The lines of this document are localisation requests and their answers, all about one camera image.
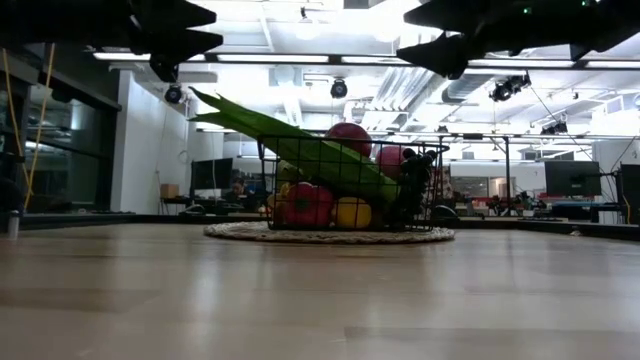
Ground black computer monitor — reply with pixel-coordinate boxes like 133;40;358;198
544;159;603;198
190;157;235;192

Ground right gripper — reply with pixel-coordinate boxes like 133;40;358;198
395;0;602;81

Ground yellow lemon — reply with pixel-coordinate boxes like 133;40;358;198
331;195;374;231

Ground red pomegranate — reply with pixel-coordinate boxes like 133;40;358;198
324;121;374;159

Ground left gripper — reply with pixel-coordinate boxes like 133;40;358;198
126;0;225;84

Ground black equipment box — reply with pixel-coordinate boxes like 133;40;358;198
616;163;640;225

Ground person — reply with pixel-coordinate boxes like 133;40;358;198
224;178;257;207

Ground dark purple grape bunch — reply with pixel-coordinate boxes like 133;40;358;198
396;148;439;227

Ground long overhead light bar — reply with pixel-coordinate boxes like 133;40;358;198
92;49;640;72

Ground background black metal frame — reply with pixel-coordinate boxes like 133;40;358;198
197;127;586;217

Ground small grey cylinder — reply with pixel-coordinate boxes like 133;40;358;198
6;209;22;240

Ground black wire basket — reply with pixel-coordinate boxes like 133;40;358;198
256;133;451;234

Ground black ceiling track lights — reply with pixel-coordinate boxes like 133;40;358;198
488;73;532;104

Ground round woven placemat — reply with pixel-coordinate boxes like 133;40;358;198
203;221;456;246

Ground red bell pepper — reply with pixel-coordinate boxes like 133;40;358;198
281;181;336;229

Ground black aluminium frame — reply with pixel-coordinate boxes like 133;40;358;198
0;212;640;242

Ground green leek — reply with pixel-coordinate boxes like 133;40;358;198
188;86;402;204

